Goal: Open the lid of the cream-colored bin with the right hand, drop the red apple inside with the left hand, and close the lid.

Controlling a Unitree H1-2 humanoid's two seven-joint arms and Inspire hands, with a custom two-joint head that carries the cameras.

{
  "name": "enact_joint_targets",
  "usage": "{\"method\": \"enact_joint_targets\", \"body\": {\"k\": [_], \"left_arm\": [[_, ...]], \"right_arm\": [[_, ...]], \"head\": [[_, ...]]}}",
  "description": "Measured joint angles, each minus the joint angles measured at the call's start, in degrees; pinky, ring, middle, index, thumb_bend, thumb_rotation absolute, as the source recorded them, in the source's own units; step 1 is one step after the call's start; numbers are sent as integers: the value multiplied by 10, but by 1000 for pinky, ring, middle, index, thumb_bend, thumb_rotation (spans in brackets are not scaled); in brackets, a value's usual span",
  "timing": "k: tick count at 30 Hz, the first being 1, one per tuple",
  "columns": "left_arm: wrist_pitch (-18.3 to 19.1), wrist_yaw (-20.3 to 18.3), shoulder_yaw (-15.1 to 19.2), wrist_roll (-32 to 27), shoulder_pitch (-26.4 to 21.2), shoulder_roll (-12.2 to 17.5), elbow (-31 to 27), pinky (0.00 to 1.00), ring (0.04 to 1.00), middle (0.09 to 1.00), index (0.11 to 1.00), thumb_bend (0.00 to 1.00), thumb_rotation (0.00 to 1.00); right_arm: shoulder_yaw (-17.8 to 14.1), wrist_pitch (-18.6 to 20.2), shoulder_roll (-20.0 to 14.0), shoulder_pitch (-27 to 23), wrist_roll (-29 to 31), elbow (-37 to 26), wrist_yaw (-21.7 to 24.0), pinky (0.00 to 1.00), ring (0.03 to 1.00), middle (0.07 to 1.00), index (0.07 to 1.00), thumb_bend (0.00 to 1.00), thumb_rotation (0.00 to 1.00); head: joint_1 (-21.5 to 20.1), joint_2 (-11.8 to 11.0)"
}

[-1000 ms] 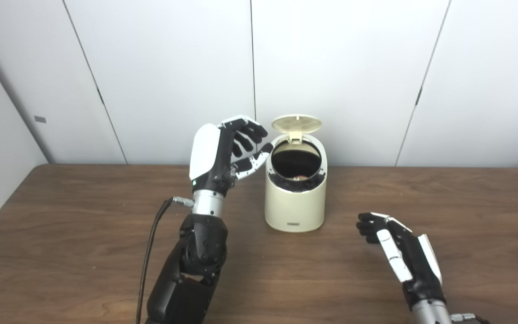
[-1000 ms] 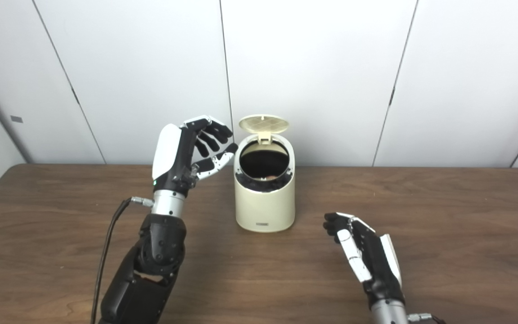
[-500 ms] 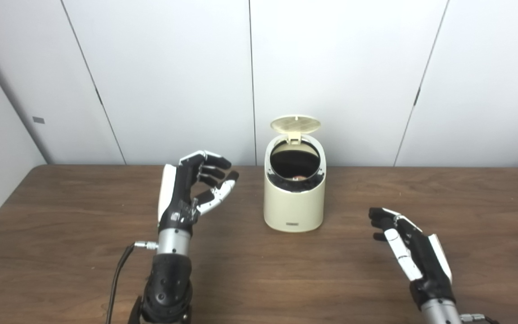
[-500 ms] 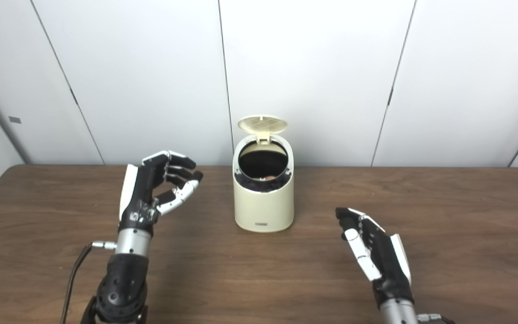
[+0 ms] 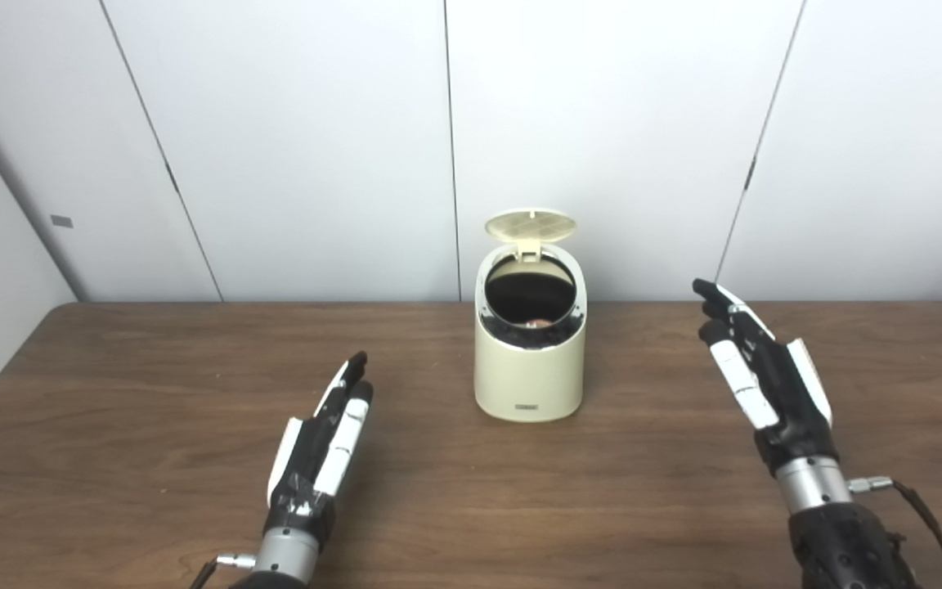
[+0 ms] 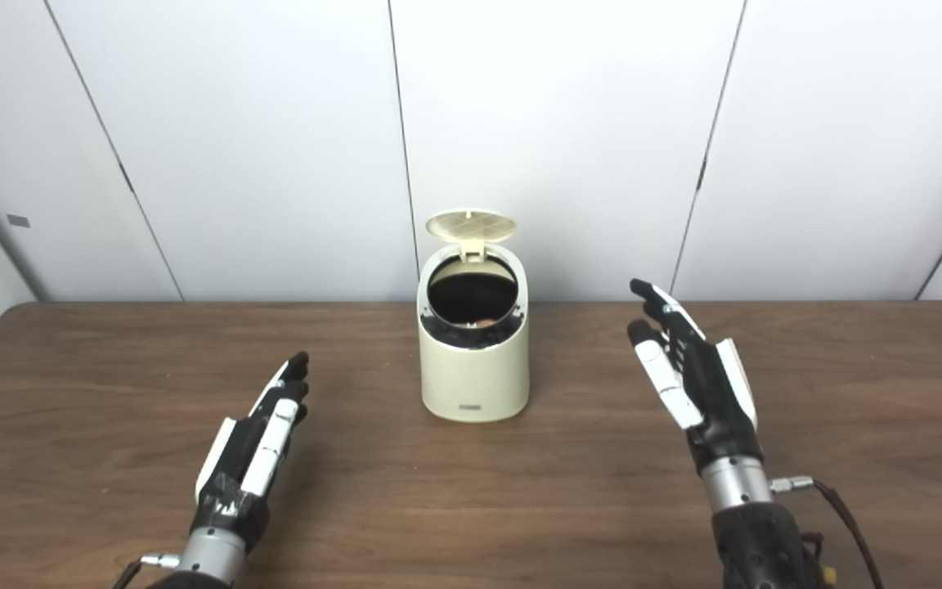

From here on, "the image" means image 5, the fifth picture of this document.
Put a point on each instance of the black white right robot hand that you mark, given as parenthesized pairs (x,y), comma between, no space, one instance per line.
(790,401)

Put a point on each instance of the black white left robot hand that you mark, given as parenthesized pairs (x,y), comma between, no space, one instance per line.
(307,466)

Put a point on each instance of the red apple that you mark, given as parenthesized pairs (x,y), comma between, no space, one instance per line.
(535,321)

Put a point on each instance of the cream round bin lid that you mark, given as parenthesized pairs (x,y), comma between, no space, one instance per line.
(530,225)

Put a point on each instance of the cream-colored bin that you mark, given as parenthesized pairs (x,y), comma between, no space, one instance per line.
(528,380)

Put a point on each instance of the grey wall label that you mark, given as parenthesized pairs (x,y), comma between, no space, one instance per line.
(61,221)

